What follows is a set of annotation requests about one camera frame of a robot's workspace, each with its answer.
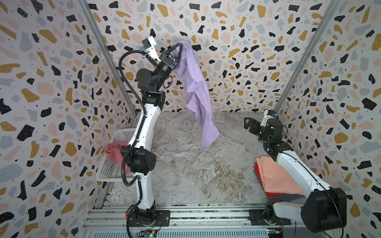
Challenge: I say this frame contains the left corner aluminium post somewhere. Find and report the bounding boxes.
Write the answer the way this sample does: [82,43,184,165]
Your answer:
[77,0,137,118]

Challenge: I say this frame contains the white perforated vent strip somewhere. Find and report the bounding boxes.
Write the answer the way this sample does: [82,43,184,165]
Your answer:
[86,228,268,238]

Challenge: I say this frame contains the right green circuit board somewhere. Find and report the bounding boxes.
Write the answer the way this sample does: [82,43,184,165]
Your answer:
[267,228,283,238]

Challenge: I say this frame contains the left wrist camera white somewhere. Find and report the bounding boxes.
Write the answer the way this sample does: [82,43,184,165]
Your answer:
[140,36,160,62]

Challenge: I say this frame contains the right corner aluminium post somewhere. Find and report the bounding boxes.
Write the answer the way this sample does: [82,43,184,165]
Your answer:
[274,0,341,115]

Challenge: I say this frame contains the folded red t-shirt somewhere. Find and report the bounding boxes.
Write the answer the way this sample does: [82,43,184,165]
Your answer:
[254,163,285,197]

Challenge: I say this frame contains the pink red t-shirt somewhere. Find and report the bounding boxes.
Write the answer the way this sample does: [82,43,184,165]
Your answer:
[105,141,129,171]

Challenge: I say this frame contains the white plastic laundry basket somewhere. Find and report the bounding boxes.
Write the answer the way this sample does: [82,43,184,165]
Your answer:
[95,129,135,182]

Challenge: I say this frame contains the left green circuit board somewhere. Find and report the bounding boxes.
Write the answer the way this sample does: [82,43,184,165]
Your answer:
[137,230,158,238]

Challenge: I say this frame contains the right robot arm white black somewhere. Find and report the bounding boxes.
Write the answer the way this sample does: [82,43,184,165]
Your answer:
[244,116,347,233]

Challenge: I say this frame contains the corner aluminium post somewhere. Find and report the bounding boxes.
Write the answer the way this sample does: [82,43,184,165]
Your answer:
[77,0,137,118]
[274,0,341,115]

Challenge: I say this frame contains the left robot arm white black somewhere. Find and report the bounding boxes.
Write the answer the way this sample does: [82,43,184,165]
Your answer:
[118,43,183,226]

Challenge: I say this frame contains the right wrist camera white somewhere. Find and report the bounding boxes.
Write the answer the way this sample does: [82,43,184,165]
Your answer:
[261,110,276,127]

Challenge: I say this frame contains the green circuit board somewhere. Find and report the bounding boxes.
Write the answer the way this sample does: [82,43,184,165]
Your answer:
[137,230,158,238]
[267,228,283,238]

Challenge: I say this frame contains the lilac purple t-shirt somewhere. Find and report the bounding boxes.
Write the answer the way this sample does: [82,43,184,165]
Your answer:
[172,40,220,149]

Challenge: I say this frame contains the folded salmon pink t-shirt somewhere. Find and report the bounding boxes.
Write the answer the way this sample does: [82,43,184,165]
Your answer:
[256,156,305,196]

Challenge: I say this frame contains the aluminium mounting rail frame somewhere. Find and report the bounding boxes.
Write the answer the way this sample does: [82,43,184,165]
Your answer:
[79,203,340,238]

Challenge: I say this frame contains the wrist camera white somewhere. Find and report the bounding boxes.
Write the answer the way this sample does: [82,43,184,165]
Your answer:
[261,110,276,127]
[140,36,160,62]

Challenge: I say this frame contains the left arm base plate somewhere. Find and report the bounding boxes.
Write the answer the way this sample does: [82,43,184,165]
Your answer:
[126,208,171,228]

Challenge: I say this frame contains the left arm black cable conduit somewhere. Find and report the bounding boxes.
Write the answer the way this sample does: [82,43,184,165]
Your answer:
[117,49,149,238]

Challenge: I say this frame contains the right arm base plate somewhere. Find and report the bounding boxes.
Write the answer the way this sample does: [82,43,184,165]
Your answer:
[249,208,292,226]

